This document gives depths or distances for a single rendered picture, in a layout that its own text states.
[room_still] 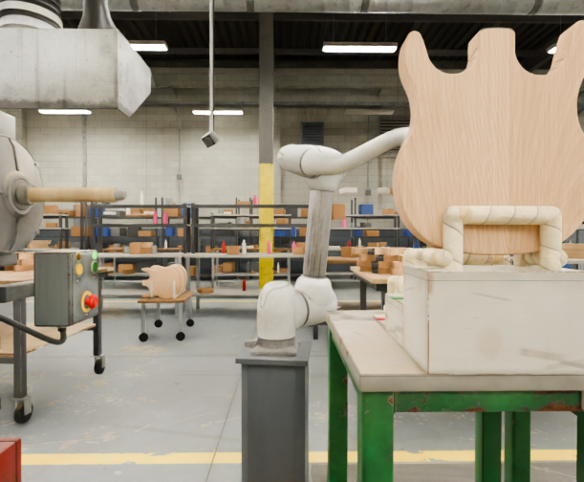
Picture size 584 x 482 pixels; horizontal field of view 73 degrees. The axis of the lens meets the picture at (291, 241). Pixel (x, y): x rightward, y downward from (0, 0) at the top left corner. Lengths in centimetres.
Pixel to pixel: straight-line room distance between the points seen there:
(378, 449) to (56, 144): 1352
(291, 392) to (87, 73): 122
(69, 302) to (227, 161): 1114
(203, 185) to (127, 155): 240
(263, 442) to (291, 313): 49
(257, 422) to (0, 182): 116
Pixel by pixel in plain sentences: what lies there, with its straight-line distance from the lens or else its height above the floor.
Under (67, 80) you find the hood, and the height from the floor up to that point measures 143.
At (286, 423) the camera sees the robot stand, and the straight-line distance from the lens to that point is 164.
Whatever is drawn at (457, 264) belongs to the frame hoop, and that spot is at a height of 111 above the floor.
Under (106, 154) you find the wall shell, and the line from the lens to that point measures 1323.
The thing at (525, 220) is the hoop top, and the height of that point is 119.
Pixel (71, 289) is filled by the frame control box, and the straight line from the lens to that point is 121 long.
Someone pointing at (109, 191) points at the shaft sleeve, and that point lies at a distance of 93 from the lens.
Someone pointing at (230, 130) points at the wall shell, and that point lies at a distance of 1239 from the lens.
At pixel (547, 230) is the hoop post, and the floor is 117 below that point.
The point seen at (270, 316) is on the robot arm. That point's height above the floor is 85.
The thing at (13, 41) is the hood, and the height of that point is 150.
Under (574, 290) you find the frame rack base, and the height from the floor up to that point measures 107.
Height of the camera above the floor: 116
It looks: 1 degrees down
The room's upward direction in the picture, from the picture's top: straight up
